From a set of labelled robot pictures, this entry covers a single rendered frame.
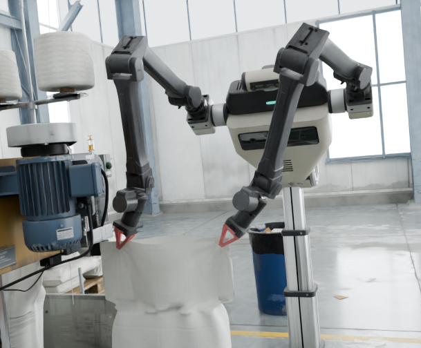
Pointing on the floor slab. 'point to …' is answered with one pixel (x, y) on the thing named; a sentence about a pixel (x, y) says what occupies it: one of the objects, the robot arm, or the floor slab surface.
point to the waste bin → (269, 267)
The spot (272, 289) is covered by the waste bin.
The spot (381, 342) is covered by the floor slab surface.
